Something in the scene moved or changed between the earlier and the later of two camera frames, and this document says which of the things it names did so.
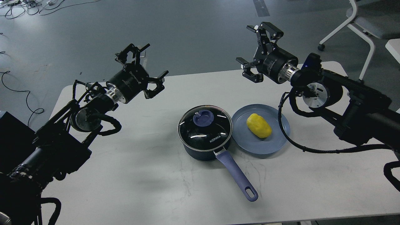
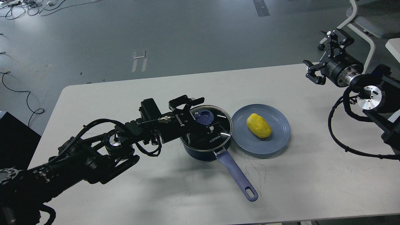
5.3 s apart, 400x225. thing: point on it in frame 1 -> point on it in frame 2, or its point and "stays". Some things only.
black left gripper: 131,80 -> 180,123
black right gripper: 278,65 -> 342,69
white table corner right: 393,45 stays
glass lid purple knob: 203,118 stays
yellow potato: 258,126 stays
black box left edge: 16,143 stays
